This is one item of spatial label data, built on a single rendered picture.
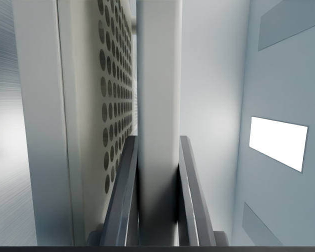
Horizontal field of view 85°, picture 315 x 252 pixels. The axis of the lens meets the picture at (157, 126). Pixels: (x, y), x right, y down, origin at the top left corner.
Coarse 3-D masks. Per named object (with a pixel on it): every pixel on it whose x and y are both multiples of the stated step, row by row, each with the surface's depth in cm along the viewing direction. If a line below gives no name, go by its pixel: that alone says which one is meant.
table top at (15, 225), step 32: (0, 0) 19; (128, 0) 123; (0, 32) 19; (0, 64) 19; (0, 96) 19; (0, 128) 19; (0, 160) 19; (0, 192) 19; (0, 224) 19; (32, 224) 25
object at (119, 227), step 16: (128, 144) 9; (128, 160) 8; (128, 176) 8; (112, 192) 7; (128, 192) 7; (112, 208) 6; (128, 208) 6; (112, 224) 6; (128, 224) 6; (96, 240) 6; (112, 240) 6; (128, 240) 6
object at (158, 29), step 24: (144, 0) 7; (168, 0) 7; (144, 24) 7; (168, 24) 7; (144, 48) 7; (168, 48) 7; (144, 72) 7; (168, 72) 7; (144, 96) 8; (168, 96) 8; (144, 120) 8; (168, 120) 8; (144, 144) 8; (168, 144) 8; (144, 168) 8; (168, 168) 8; (144, 192) 8; (168, 192) 8; (144, 216) 8; (168, 216) 8; (144, 240) 9; (168, 240) 9
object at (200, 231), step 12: (180, 144) 9; (180, 156) 9; (192, 156) 9; (180, 168) 8; (192, 168) 8; (180, 180) 8; (192, 180) 7; (180, 192) 8; (192, 192) 7; (180, 204) 8; (192, 204) 6; (204, 204) 7; (180, 216) 8; (192, 216) 6; (204, 216) 6; (180, 228) 8; (192, 228) 6; (204, 228) 6; (180, 240) 8; (192, 240) 6; (204, 240) 6; (216, 240) 6
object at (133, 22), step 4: (132, 16) 27; (132, 20) 27; (132, 24) 27; (132, 28) 28; (132, 32) 28; (100, 224) 11; (96, 228) 10; (100, 228) 10; (136, 240) 10; (136, 244) 9
